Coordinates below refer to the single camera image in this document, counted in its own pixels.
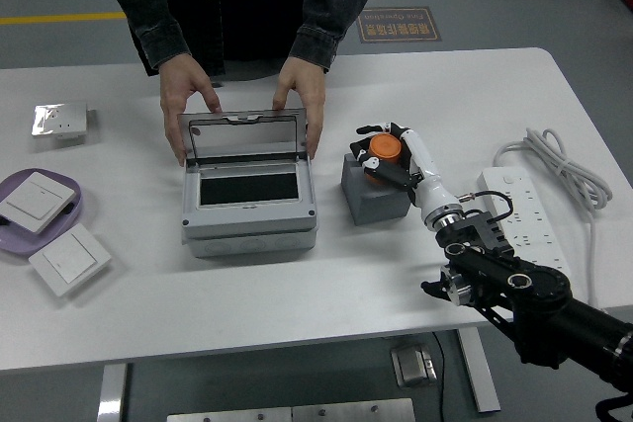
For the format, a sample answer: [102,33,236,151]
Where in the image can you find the person's left hand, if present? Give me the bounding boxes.
[271,55,328,162]

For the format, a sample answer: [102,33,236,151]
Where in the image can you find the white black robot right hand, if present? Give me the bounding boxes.
[349,121,464,225]

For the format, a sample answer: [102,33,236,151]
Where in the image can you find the person's right hand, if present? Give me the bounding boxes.
[158,52,224,168]

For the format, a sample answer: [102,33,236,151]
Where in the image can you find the orange cylinder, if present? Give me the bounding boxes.
[367,133,404,187]

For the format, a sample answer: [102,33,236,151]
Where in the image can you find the grey junction box clear lid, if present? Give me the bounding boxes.
[177,108,318,259]

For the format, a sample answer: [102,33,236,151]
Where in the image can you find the grey cube with round hole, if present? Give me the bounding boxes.
[339,152,414,226]

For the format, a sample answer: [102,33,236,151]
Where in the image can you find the metal floor box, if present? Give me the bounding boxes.
[390,342,440,387]

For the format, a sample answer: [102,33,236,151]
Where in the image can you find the white power strip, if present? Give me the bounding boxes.
[477,167,573,279]

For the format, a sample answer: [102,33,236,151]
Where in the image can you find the brown floor sign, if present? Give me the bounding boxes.
[356,6,443,44]

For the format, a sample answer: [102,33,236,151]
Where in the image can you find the yellow floor tape line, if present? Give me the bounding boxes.
[0,11,129,27]

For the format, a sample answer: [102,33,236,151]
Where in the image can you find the white table leg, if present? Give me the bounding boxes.
[455,326,501,413]
[97,363,129,422]

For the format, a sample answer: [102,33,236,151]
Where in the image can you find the purple tray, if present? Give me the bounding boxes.
[0,167,84,259]

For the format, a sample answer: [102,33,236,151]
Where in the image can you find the white wall socket in plastic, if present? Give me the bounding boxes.
[32,102,90,142]

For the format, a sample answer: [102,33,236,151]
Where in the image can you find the white power strip cord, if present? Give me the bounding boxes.
[493,127,614,310]

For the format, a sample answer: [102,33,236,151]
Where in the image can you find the white wall switch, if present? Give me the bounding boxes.
[0,170,82,234]
[28,222,114,298]

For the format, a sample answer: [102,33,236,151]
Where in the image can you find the black floor cable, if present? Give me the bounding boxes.
[431,331,447,422]

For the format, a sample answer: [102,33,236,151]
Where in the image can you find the metal base plate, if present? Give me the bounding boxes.
[291,397,416,422]
[166,405,294,422]

